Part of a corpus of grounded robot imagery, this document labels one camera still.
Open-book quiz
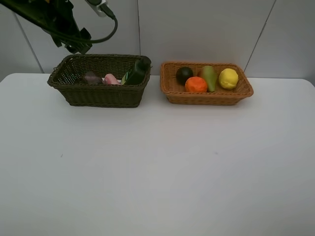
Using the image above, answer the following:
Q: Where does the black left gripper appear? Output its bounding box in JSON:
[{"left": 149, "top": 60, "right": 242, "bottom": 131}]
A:
[{"left": 41, "top": 4, "right": 92, "bottom": 54}]

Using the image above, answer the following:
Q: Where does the translucent pink plastic cup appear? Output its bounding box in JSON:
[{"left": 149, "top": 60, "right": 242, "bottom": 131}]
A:
[{"left": 82, "top": 71, "right": 103, "bottom": 85}]

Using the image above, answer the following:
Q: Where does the pink bottle with white cap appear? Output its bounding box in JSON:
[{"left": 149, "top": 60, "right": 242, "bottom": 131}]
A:
[{"left": 103, "top": 74, "right": 121, "bottom": 85}]

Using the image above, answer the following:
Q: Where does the dark grey pump bottle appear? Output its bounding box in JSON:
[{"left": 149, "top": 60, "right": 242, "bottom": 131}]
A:
[{"left": 121, "top": 56, "right": 151, "bottom": 85}]

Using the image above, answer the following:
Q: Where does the dark mangosteen with green calyx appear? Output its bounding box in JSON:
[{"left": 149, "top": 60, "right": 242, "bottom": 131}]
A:
[{"left": 176, "top": 66, "right": 193, "bottom": 85}]

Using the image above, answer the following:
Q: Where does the orange tangerine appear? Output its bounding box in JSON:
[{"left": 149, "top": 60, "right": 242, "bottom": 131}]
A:
[{"left": 185, "top": 76, "right": 208, "bottom": 92}]

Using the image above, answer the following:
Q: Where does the green red pear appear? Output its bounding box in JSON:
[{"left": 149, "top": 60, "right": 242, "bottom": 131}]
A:
[{"left": 197, "top": 65, "right": 217, "bottom": 92}]

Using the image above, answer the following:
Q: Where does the yellow lemon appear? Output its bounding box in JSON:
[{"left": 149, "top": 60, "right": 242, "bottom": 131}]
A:
[{"left": 219, "top": 68, "right": 239, "bottom": 89}]

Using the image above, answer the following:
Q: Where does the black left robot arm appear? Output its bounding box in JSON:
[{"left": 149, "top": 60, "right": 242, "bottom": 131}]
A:
[{"left": 0, "top": 0, "right": 92, "bottom": 54}]

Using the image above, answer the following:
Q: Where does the dark brown wicker basket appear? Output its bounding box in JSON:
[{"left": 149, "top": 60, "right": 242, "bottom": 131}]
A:
[{"left": 47, "top": 54, "right": 151, "bottom": 108}]

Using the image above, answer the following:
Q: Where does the orange wicker basket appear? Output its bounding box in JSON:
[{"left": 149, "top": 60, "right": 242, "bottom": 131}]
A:
[{"left": 160, "top": 61, "right": 253, "bottom": 106}]

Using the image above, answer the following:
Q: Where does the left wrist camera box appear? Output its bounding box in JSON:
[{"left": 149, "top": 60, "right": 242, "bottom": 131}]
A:
[{"left": 86, "top": 0, "right": 108, "bottom": 17}]

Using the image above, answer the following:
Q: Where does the black left camera cable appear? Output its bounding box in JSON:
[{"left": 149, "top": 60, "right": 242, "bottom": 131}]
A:
[{"left": 36, "top": 4, "right": 118, "bottom": 44}]

